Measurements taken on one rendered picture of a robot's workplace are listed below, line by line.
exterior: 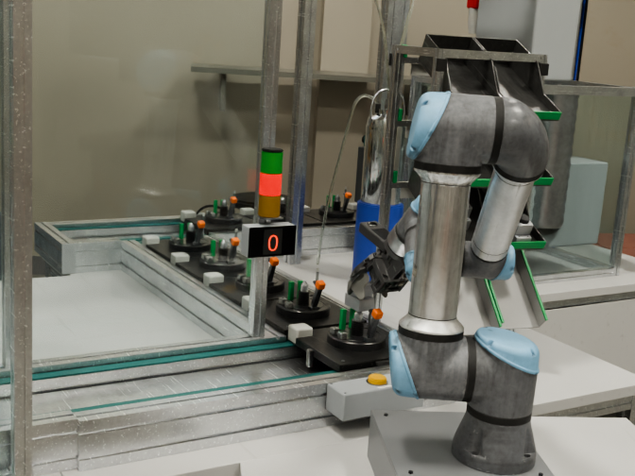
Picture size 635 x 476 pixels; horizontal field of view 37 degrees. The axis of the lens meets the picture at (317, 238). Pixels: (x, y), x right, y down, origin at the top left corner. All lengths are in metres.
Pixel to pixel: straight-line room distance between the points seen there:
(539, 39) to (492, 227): 1.58
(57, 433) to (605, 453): 1.11
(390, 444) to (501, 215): 0.47
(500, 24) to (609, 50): 3.31
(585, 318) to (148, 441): 1.99
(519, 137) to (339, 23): 4.50
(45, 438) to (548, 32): 2.20
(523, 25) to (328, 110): 2.89
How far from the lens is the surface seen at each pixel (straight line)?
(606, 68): 6.72
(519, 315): 2.48
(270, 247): 2.20
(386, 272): 2.12
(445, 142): 1.61
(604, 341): 3.61
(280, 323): 2.38
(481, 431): 1.74
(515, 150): 1.63
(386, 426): 1.87
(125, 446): 1.89
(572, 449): 2.14
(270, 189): 2.17
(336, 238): 3.60
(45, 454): 1.86
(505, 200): 1.77
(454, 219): 1.64
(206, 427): 1.95
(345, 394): 2.00
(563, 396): 2.42
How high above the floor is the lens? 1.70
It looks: 13 degrees down
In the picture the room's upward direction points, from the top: 4 degrees clockwise
